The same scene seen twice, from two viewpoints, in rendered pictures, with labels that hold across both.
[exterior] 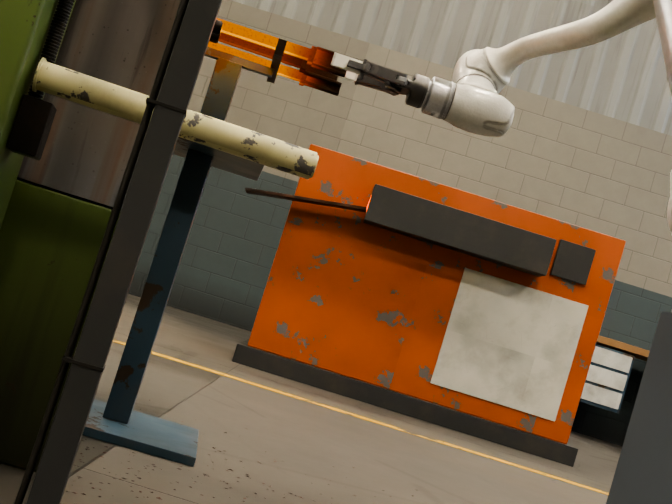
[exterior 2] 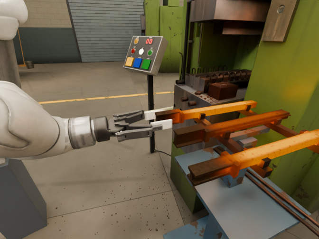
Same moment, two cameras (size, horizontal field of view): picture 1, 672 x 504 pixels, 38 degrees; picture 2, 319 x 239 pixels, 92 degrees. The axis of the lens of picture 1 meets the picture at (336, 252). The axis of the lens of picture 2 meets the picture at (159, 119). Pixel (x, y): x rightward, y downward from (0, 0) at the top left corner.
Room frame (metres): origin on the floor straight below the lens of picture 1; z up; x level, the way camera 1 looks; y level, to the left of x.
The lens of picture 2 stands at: (2.67, 0.00, 1.21)
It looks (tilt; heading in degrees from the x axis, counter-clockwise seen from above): 29 degrees down; 166
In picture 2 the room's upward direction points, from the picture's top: straight up
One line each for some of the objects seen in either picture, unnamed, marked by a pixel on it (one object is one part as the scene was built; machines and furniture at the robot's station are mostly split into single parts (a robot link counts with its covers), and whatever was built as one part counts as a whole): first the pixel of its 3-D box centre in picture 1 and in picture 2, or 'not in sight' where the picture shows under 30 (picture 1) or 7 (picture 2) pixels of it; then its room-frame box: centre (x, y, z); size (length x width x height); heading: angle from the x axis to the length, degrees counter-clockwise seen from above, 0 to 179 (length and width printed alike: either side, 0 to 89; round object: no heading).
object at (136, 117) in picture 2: (382, 76); (130, 119); (2.21, 0.02, 0.96); 0.11 x 0.01 x 0.04; 116
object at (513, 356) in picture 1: (411, 297); not in sight; (5.66, -0.50, 0.63); 2.10 x 1.12 x 1.25; 90
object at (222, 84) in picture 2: not in sight; (222, 90); (1.98, 0.52, 0.95); 0.12 x 0.09 x 0.07; 99
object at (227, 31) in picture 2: not in sight; (239, 28); (1.80, 0.68, 1.24); 0.30 x 0.07 x 0.06; 99
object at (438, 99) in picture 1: (436, 97); (84, 131); (2.25, -0.12, 0.96); 0.09 x 0.06 x 0.09; 5
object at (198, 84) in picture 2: not in sight; (220, 78); (1.78, 0.64, 0.96); 0.42 x 0.20 x 0.09; 99
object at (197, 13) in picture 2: not in sight; (233, 12); (1.78, 0.64, 1.32); 0.42 x 0.20 x 0.10; 99
